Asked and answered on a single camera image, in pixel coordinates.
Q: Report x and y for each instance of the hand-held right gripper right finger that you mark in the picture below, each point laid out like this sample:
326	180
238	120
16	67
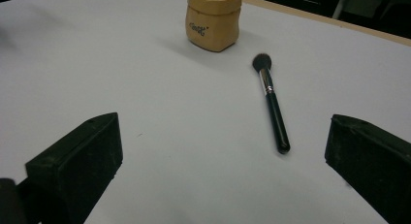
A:
371	159

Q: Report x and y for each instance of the brown paper bag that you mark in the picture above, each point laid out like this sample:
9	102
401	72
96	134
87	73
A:
212	22

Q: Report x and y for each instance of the black makeup brush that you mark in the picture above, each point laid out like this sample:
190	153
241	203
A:
274	107

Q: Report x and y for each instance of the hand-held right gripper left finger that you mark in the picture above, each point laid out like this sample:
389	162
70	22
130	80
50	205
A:
77	162

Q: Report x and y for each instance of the white metal stand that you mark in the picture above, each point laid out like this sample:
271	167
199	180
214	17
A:
341	4

